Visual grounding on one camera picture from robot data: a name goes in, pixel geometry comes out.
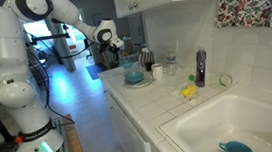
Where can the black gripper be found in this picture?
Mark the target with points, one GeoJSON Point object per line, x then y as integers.
{"type": "Point", "coordinates": [121, 52]}

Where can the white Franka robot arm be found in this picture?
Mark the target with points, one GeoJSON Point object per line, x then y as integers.
{"type": "Point", "coordinates": [7, 65]}

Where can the blue bowl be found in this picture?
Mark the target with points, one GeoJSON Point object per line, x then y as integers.
{"type": "Point", "coordinates": [134, 77]}

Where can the white under-counter cabinet door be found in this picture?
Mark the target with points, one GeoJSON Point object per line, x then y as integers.
{"type": "Point", "coordinates": [128, 133]}

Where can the teal measuring cup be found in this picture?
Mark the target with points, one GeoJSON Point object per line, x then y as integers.
{"type": "Point", "coordinates": [235, 148]}

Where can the striped dish towel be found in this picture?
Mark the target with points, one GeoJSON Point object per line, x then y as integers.
{"type": "Point", "coordinates": [147, 57]}

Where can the dark floor rug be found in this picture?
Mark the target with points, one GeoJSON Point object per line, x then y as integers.
{"type": "Point", "coordinates": [96, 71]}

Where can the grey round plate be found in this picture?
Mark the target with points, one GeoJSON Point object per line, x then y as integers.
{"type": "Point", "coordinates": [147, 83]}

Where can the white floral mug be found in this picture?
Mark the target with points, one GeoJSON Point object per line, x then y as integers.
{"type": "Point", "coordinates": [157, 72]}

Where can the clear plastic water bottle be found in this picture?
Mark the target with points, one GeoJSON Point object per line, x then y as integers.
{"type": "Point", "coordinates": [171, 64]}

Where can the round metal cabinet knob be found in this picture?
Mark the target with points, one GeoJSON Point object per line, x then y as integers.
{"type": "Point", "coordinates": [130, 6]}
{"type": "Point", "coordinates": [135, 5]}

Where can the small green cap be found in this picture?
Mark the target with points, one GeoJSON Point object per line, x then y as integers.
{"type": "Point", "coordinates": [191, 78]}

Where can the purple dish soap bottle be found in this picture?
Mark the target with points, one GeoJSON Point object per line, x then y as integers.
{"type": "Point", "coordinates": [201, 68]}

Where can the clear round glass lid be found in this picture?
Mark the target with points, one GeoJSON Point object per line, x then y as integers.
{"type": "Point", "coordinates": [225, 80]}

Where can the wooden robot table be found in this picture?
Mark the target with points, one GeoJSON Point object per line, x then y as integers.
{"type": "Point", "coordinates": [76, 148]}

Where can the white double sink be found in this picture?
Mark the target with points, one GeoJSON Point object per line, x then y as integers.
{"type": "Point", "coordinates": [241, 122]}

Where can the black camera stand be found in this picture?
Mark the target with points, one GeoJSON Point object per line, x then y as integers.
{"type": "Point", "coordinates": [52, 37]}

